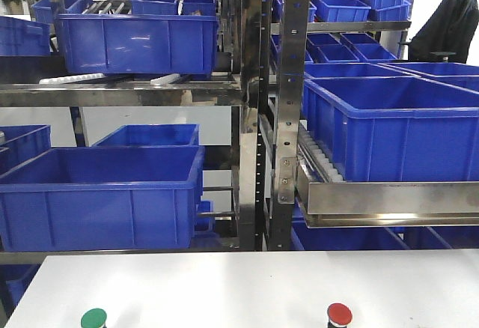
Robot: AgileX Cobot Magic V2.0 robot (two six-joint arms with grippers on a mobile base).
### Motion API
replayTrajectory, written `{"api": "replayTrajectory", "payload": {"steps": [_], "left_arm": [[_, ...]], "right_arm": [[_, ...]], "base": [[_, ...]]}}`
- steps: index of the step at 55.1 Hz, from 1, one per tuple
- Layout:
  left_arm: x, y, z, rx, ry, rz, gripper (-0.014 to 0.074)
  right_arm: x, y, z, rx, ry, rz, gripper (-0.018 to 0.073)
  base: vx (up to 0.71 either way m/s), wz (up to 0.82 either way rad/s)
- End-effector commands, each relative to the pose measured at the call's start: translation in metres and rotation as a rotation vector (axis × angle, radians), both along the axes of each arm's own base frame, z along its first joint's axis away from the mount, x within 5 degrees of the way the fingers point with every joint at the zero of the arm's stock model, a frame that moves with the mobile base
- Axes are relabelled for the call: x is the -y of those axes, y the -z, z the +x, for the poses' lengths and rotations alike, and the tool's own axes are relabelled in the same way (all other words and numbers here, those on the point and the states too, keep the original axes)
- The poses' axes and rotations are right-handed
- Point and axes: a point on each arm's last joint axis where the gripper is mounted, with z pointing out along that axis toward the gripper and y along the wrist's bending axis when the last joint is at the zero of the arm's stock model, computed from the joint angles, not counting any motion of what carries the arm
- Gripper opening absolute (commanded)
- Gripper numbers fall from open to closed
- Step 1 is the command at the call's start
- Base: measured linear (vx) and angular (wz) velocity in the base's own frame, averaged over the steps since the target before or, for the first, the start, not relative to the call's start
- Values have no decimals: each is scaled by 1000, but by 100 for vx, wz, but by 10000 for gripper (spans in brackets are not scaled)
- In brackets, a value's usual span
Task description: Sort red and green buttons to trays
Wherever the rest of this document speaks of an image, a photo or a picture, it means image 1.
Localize red push button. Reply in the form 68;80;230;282
326;303;353;328

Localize green push button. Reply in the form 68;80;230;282
80;308;107;328

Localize blue bin behind lower left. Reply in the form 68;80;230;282
93;124;200;147

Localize large blue bin lower left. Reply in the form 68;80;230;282
1;146;204;252

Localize large blue bin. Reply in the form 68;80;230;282
1;146;204;252
303;76;478;182
55;14;219;75

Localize large blue bin right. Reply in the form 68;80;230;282
303;76;478;182

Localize large blue bin upper left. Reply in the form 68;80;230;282
55;14;219;75

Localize black jacket on chair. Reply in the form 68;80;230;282
408;0;478;64

